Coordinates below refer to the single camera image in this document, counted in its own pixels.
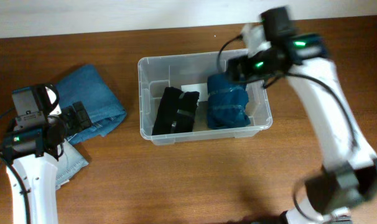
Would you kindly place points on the black garment with tape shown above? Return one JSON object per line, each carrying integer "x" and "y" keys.
{"x": 176, "y": 112}

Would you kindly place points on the dark blue folded jeans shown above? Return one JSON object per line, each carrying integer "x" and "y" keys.
{"x": 104, "y": 109}

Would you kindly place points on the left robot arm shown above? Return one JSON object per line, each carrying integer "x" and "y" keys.
{"x": 32, "y": 147}

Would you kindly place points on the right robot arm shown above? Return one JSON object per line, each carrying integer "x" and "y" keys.
{"x": 348, "y": 176}

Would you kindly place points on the clear plastic storage bin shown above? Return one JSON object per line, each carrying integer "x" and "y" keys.
{"x": 157, "y": 73}

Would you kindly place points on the navy blue garment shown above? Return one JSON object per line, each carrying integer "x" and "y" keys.
{"x": 226, "y": 103}

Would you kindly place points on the white label in bin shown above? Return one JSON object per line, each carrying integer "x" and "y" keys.
{"x": 200, "y": 87}

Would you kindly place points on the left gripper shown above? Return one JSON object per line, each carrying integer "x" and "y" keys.
{"x": 78, "y": 124}

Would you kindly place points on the light blue folded jeans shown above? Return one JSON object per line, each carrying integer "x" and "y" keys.
{"x": 69, "y": 164}

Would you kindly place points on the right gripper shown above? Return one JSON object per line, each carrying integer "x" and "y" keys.
{"x": 249, "y": 68}

